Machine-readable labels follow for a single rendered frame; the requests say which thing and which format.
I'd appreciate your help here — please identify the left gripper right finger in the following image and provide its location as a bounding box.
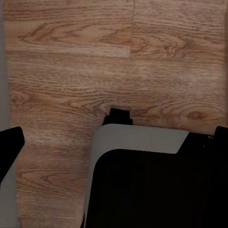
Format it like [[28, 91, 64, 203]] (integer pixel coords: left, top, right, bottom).
[[213, 126, 228, 164]]

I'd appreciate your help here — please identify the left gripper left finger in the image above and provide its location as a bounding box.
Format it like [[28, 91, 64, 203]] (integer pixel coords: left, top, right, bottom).
[[0, 126, 25, 184]]

